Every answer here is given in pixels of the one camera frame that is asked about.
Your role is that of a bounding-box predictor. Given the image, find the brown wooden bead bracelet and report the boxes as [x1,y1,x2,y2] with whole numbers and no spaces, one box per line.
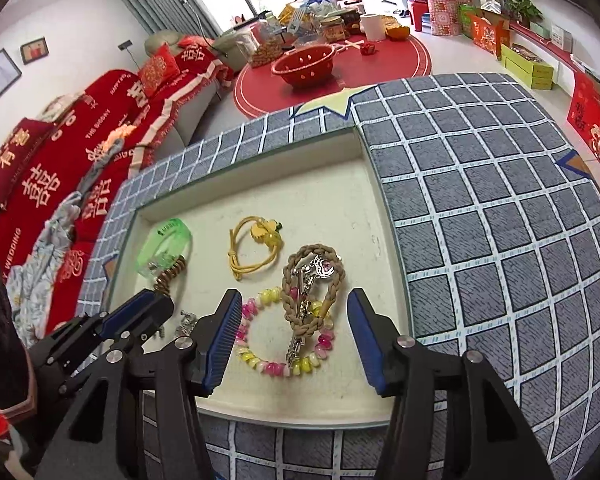
[152,255,187,294]

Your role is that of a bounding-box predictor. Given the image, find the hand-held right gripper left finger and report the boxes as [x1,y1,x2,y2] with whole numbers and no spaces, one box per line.
[34,288,244,480]

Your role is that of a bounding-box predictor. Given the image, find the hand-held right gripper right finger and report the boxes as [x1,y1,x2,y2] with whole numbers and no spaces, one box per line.
[346,287,556,480]

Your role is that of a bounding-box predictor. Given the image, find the floral light blue cloth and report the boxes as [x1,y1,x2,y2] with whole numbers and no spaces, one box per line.
[4,192,89,332]

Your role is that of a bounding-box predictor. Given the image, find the red plastic colander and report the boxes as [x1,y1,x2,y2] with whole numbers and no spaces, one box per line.
[271,43,336,92]

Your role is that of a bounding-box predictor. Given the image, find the small white box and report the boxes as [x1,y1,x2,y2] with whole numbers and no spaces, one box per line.
[549,24,574,51]

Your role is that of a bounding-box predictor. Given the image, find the white mug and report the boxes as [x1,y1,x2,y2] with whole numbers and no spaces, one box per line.
[359,12,385,42]

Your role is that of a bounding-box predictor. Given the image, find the braided brown cord bracelet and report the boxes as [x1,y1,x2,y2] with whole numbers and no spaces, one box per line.
[281,243,347,341]

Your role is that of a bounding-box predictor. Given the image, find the pink yellow bead bracelet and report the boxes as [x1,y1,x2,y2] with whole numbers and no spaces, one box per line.
[233,284,337,379]

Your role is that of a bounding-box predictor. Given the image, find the grey knitted scarf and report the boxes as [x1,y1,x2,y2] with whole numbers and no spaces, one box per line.
[74,134,131,197]

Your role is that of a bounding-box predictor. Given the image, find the red covered sofa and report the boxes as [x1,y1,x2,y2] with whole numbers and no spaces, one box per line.
[0,47,237,337]

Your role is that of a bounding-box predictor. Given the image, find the large red cushion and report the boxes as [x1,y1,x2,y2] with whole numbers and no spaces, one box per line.
[0,117,57,202]

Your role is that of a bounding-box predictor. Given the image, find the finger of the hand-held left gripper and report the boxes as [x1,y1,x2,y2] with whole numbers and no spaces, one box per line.
[29,288,176,363]
[47,357,112,403]

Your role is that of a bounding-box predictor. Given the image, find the translucent green bangle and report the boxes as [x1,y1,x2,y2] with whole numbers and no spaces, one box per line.
[135,217,194,279]

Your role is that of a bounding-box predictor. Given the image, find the shallow grey cardboard tray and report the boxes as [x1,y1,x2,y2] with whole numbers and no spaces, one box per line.
[102,127,414,431]

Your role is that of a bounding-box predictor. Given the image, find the round red table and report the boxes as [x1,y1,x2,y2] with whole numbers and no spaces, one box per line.
[233,27,434,121]

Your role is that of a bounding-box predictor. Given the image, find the beige sofa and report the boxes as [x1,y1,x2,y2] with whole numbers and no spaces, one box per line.
[144,27,262,147]

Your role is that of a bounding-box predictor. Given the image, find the red plastic stool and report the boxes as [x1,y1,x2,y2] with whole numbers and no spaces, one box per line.
[407,0,431,31]

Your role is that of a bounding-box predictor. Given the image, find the green potted plant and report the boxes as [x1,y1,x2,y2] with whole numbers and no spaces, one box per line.
[502,0,544,24]

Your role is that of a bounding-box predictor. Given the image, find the red orange gift box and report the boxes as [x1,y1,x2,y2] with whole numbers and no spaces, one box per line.
[469,12,511,56]

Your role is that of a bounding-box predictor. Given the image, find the silver metal hair clip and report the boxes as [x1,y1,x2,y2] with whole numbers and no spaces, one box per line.
[285,254,339,367]

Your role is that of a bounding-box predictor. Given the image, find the small red embroidered cushion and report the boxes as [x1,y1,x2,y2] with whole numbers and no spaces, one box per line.
[137,42,181,99]

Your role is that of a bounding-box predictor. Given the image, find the small red framed photo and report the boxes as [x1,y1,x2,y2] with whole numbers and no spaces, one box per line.
[19,37,48,65]

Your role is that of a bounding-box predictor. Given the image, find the yellow green gift box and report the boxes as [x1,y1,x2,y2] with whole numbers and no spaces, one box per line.
[499,43,556,91]

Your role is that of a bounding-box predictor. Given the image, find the red wall ledge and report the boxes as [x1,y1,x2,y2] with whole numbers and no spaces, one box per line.
[509,19,600,83]

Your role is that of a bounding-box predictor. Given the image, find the yellow flower hair tie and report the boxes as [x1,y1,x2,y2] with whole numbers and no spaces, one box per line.
[228,214,285,281]

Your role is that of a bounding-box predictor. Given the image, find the large red printed box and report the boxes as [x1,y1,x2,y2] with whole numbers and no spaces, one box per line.
[565,72,600,179]

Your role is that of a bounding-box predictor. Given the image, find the small silver rhinestone ornament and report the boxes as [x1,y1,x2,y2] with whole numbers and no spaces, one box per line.
[174,309,197,339]

